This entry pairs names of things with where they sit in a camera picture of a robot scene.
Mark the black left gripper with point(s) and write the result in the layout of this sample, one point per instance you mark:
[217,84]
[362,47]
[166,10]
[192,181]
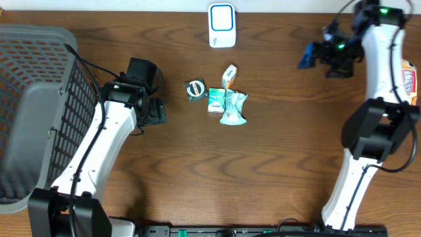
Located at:
[160,112]

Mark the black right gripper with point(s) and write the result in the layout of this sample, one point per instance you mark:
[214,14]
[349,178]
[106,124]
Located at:
[344,68]

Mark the round black red tin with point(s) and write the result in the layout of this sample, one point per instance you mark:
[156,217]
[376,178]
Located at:
[196,90]

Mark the green white small box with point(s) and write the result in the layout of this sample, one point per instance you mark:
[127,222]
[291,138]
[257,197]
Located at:
[216,103]

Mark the teal white packet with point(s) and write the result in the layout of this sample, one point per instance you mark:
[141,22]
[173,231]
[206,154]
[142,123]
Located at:
[233,108]

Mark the orange white small pack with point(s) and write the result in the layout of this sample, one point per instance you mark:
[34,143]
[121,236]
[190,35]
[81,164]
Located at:
[228,77]

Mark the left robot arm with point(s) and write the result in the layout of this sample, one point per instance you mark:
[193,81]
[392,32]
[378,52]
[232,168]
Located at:
[73,205]

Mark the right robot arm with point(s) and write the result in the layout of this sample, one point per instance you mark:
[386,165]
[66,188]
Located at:
[380,125]

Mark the white barcode scanner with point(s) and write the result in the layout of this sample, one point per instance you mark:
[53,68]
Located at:
[222,25]

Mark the orange snack bag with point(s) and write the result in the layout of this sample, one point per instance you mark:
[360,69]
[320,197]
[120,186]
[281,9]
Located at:
[409,72]

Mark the grey plastic basket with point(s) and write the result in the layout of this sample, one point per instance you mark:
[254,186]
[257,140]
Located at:
[47,106]

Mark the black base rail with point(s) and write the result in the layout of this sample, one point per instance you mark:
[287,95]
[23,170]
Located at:
[286,230]

